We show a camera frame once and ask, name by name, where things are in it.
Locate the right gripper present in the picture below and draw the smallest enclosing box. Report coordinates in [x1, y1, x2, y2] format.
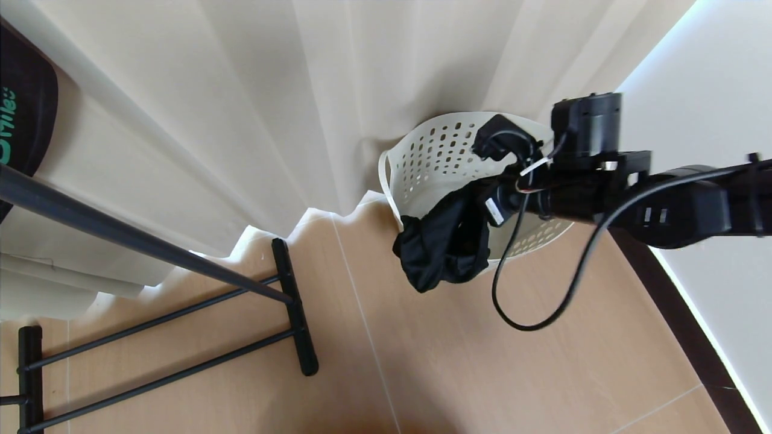
[484, 174, 616, 229]

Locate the black garment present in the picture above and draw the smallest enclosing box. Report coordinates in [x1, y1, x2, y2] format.
[392, 180, 493, 294]

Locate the white laundry basket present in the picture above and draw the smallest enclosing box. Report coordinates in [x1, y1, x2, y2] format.
[378, 110, 574, 272]

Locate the black clothes rack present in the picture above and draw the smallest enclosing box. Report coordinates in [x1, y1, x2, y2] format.
[0, 164, 319, 434]

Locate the beige curtain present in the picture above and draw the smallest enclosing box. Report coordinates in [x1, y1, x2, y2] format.
[0, 0, 697, 321]

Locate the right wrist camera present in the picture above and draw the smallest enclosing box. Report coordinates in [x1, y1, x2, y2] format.
[472, 115, 541, 164]

